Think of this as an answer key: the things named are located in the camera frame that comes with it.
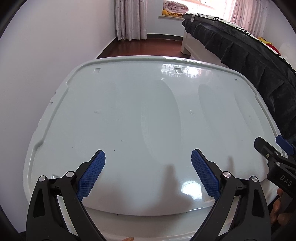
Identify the pink curtain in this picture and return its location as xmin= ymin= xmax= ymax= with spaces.
xmin=115 ymin=0 xmax=147 ymax=41
xmin=230 ymin=0 xmax=270 ymax=37

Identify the pink curtain left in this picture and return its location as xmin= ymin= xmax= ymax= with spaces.
xmin=115 ymin=0 xmax=147 ymax=41

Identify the person's right hand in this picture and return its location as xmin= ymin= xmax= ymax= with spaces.
xmin=270 ymin=188 xmax=292 ymax=226

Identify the pink curtain right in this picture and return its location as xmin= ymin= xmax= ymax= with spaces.
xmin=230 ymin=0 xmax=270 ymax=37

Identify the bed with black skirt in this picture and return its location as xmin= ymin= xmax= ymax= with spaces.
xmin=182 ymin=14 xmax=295 ymax=144

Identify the yellow red item on sill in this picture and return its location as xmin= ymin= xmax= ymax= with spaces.
xmin=162 ymin=9 xmax=184 ymax=18

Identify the folded pink quilt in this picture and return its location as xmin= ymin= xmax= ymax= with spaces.
xmin=163 ymin=1 xmax=189 ymax=14

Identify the red yellow plush on bed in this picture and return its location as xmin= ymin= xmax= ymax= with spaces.
xmin=257 ymin=37 xmax=280 ymax=55

